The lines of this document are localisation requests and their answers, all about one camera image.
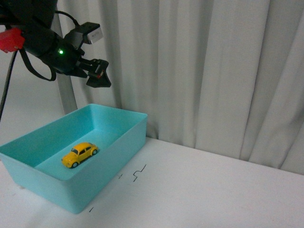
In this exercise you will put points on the grey curtain backdrop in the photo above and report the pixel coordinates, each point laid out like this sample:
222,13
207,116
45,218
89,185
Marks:
222,76

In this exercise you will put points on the yellow beetle toy car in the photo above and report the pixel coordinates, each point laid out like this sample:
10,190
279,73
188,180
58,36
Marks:
79,153

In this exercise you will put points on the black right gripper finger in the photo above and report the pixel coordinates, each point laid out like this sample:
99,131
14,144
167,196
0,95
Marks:
99,67

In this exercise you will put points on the grey aluminium post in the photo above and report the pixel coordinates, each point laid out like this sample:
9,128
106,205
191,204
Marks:
64,82

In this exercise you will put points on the turquoise plastic storage box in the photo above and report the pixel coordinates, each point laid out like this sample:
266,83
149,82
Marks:
34,160

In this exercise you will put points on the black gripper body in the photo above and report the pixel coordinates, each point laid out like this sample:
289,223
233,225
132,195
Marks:
65,57

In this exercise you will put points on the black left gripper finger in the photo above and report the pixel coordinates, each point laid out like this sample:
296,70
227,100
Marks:
98,80

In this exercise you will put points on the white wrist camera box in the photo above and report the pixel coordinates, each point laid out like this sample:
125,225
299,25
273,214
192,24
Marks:
87,33

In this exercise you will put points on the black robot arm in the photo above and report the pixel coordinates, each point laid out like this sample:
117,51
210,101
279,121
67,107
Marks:
28,30

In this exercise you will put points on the red plastic clip block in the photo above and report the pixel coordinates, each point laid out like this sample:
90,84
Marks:
11,40

